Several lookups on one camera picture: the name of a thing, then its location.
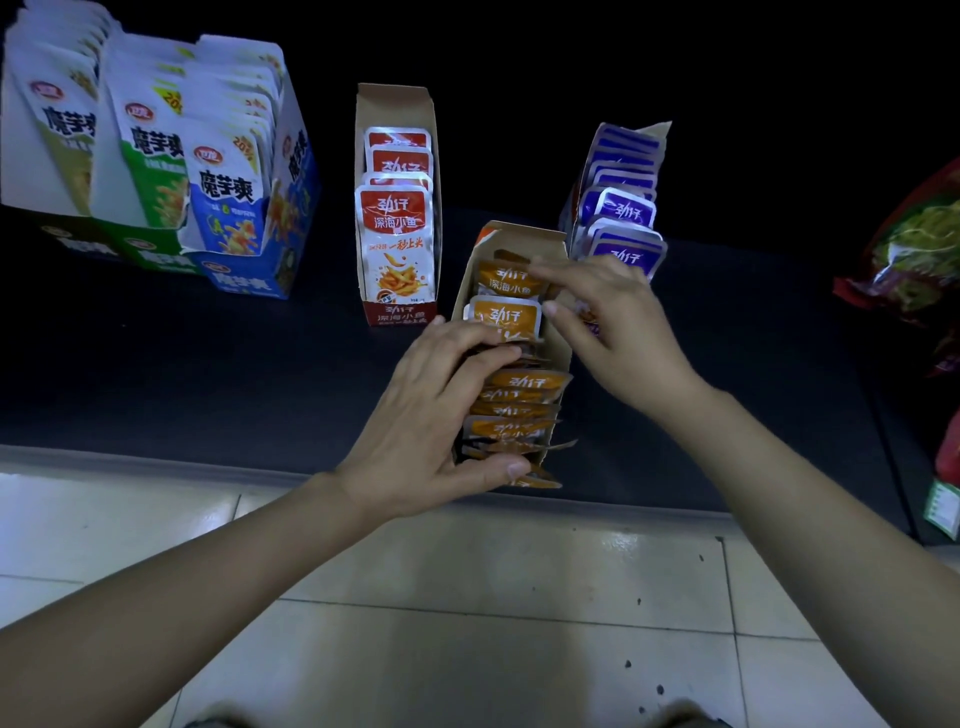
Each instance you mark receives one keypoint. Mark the person's right forearm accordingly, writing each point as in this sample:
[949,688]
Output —
[825,555]

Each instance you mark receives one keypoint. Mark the person's left foot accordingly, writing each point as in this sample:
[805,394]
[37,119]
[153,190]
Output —
[221,720]

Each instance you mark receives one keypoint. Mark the white green price tag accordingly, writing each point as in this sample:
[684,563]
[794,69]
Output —
[943,510]

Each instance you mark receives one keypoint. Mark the person's left hand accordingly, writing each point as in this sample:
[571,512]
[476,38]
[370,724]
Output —
[409,435]

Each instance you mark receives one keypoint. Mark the person's left thumb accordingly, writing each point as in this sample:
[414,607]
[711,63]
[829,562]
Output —
[487,474]

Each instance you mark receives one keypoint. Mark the red white snack packet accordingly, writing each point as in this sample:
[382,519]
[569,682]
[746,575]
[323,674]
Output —
[399,160]
[395,240]
[397,180]
[397,137]

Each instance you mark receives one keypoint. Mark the person's left forearm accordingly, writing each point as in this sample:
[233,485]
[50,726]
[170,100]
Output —
[172,622]

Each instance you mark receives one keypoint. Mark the red green snack bag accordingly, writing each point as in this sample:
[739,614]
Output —
[915,255]

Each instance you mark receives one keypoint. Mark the blue display box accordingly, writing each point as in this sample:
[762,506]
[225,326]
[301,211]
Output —
[296,187]

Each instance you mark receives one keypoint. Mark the dark red snack bag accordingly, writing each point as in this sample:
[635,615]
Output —
[949,352]

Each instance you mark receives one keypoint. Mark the row of blue white packets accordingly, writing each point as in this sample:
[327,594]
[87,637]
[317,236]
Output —
[225,187]

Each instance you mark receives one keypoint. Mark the red cardboard display box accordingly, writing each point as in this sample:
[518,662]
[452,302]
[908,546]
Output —
[394,101]

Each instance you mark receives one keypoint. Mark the row of green white packets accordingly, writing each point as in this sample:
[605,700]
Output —
[154,150]

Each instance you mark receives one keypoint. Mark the pale green display box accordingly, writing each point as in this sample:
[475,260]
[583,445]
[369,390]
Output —
[30,180]

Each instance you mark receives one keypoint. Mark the person's right foot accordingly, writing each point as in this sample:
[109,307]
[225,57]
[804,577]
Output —
[690,716]

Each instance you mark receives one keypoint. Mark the person's foot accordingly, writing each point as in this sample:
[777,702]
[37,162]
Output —
[690,716]
[221,720]

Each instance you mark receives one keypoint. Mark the row of purple packets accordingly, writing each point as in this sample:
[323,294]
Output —
[622,210]

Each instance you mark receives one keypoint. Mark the row of pale green packets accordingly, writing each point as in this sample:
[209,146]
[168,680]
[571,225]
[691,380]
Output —
[60,97]

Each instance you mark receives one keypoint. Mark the orange snack packet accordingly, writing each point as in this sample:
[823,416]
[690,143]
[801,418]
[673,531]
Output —
[506,280]

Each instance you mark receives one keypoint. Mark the row of orange packets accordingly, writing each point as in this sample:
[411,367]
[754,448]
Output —
[517,409]

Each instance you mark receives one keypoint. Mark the purple cardboard display box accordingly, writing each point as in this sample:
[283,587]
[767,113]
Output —
[574,202]

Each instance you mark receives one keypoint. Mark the person's right thumb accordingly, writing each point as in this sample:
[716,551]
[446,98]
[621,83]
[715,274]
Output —
[574,330]

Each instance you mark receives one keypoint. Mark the brown cardboard display box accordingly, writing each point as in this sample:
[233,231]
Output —
[559,360]

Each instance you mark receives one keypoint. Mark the person's right hand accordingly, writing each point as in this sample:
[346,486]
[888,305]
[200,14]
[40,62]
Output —
[634,345]

